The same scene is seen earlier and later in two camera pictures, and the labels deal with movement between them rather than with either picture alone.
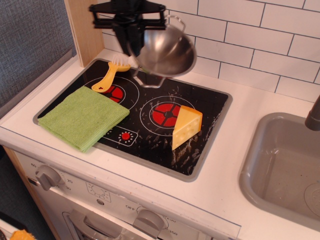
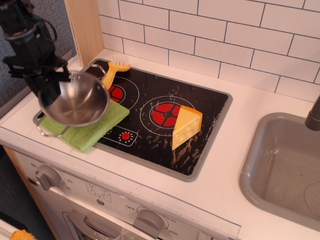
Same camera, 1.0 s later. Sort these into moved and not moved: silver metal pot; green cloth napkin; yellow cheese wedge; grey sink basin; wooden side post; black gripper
Moved: black gripper; silver metal pot
Not moved: grey sink basin; green cloth napkin; yellow cheese wedge; wooden side post
